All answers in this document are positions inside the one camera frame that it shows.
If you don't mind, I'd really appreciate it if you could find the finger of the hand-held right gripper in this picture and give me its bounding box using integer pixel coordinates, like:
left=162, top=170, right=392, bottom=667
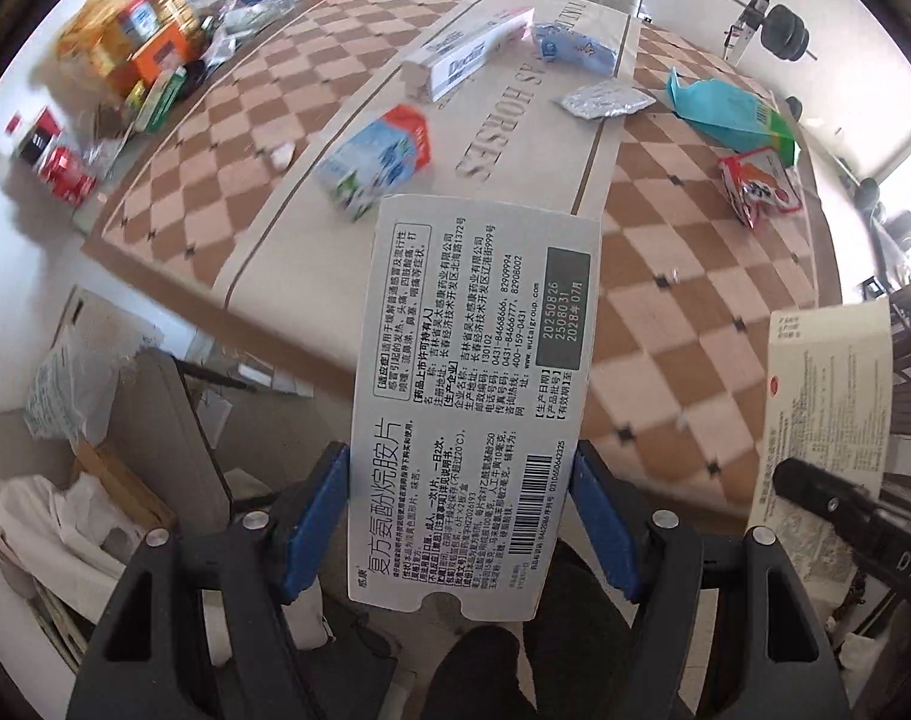
left=772, top=457, right=901, bottom=580

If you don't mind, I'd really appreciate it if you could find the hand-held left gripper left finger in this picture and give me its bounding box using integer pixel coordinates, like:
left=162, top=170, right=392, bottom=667
left=76, top=441, right=352, bottom=720

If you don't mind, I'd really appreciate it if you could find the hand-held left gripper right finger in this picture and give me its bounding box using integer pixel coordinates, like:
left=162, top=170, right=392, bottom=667
left=568, top=439, right=850, bottom=720

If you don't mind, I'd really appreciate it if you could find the cream medicine box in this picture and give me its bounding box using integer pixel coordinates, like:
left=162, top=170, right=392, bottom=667
left=748, top=300, right=895, bottom=533

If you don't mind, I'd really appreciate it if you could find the white medicine box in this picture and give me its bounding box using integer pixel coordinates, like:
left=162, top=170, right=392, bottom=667
left=348, top=195, right=603, bottom=623

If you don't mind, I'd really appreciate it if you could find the red snack packet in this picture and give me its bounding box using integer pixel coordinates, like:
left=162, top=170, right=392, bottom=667
left=718, top=148, right=804, bottom=230

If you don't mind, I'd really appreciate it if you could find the blue white milk carton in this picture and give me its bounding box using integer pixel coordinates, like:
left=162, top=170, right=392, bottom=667
left=313, top=103, right=434, bottom=222

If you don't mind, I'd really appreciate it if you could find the teal green bag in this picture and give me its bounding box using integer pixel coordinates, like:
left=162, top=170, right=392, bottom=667
left=666, top=67, right=802, bottom=166

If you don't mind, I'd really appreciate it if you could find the silver blister pack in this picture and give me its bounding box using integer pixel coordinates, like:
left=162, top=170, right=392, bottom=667
left=559, top=81, right=655, bottom=119

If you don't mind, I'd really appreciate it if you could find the blue tissue packet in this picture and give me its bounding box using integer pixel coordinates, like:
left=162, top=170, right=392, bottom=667
left=531, top=21, right=622, bottom=76

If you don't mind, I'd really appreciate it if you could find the white toothpaste box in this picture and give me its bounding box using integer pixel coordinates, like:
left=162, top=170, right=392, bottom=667
left=401, top=6, right=537, bottom=104

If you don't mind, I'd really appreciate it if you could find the white fabric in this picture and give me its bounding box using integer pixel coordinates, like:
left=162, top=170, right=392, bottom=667
left=283, top=592, right=329, bottom=650

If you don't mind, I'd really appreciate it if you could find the grey chair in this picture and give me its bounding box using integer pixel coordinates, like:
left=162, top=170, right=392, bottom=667
left=118, top=349, right=277, bottom=518

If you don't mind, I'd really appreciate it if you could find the brown checkered tablecloth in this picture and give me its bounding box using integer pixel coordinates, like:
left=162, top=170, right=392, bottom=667
left=80, top=0, right=839, bottom=533

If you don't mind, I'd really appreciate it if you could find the white cloth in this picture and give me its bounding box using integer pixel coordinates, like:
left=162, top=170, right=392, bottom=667
left=0, top=472, right=149, bottom=601

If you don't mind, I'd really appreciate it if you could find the plastic bag with green print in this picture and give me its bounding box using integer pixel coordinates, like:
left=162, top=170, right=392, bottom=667
left=24, top=322, right=137, bottom=440

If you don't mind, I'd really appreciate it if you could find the small barbell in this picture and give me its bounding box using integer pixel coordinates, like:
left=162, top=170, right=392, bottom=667
left=784, top=94, right=883, bottom=212

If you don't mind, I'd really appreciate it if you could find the red soda can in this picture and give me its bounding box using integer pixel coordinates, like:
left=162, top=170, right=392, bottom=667
left=39, top=146, right=97, bottom=203

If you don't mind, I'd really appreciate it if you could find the green box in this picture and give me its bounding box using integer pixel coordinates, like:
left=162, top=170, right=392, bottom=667
left=125, top=67, right=190, bottom=132

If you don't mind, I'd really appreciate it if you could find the barbell with black plates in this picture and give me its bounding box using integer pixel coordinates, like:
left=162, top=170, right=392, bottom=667
left=654, top=0, right=820, bottom=65

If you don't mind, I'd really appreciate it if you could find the white barbell rack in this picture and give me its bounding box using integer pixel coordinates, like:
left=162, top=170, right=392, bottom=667
left=726, top=0, right=790, bottom=61

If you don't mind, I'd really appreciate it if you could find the orange box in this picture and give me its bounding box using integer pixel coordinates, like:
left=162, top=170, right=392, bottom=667
left=129, top=21, right=205, bottom=87

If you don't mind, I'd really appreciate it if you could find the small blue red box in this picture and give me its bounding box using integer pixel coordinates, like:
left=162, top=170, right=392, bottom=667
left=121, top=0, right=160, bottom=46

